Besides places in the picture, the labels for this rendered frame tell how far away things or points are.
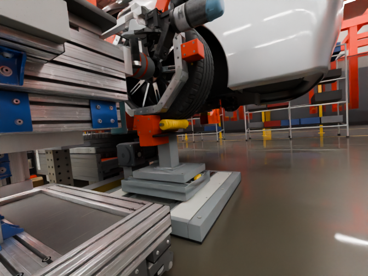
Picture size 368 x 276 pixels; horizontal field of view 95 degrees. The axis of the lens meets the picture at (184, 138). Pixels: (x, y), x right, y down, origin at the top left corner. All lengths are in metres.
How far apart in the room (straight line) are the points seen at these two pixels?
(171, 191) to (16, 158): 0.66
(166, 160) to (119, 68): 0.67
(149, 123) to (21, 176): 0.55
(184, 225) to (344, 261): 0.55
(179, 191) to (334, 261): 0.64
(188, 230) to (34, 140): 0.63
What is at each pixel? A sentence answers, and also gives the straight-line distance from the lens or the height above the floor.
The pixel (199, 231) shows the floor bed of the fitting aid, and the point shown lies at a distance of 0.79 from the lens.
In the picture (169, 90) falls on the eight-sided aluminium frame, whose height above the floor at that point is 0.68.
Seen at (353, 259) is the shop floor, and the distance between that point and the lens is 0.90.
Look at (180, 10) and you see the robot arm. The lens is 0.66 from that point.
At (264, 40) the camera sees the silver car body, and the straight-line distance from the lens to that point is 1.31.
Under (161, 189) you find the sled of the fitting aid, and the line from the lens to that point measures 1.03.
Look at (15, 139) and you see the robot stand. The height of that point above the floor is 0.49.
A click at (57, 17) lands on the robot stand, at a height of 0.69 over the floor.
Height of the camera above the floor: 0.48
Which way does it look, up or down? 3 degrees down
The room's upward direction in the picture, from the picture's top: 5 degrees counter-clockwise
